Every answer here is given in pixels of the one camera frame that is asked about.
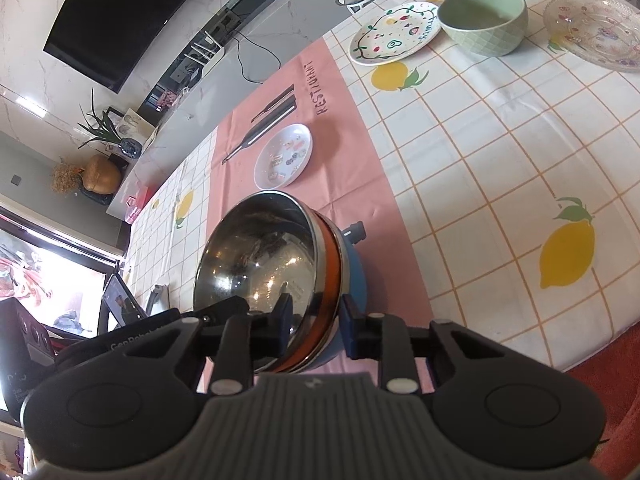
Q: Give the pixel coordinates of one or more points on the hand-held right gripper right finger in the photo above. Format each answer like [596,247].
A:
[350,332]

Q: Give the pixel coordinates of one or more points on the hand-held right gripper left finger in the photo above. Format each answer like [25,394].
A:
[284,312]

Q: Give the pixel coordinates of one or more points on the blue bowl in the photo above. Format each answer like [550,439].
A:
[356,280]

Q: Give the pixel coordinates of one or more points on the orange bowl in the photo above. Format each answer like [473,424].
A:
[330,270]

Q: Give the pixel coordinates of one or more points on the stainless steel bowl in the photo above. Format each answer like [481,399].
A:
[255,255]

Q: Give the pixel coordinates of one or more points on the small white sticker plate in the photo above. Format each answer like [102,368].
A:
[285,157]

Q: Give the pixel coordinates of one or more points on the tablet screen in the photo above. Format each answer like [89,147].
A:
[122,300]

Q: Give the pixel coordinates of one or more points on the pink plastic box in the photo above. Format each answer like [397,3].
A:
[139,205]

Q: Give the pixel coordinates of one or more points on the pink printed table mat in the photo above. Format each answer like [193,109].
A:
[350,160]

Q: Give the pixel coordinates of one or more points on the dried flower bunch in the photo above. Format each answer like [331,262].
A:
[65,179]

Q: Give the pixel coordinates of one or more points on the round brown vase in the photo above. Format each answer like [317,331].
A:
[102,174]

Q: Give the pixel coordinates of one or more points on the blue and white vase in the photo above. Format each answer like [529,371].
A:
[131,149]

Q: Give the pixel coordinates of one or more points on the lemon print tablecloth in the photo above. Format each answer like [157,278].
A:
[475,160]

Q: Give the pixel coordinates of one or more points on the green aloe plant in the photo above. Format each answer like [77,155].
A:
[100,127]

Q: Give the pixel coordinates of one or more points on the grey marble low cabinet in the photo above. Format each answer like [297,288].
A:
[200,95]

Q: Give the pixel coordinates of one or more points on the red cloth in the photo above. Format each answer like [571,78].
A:
[610,410]

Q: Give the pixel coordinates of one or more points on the white painted pattern plate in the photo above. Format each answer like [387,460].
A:
[392,35]

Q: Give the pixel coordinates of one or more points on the black television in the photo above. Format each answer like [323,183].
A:
[150,15]

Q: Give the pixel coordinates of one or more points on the green ceramic bowl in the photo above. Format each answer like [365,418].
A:
[482,25]

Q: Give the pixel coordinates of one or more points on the clear glass plate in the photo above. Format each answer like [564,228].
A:
[595,30]

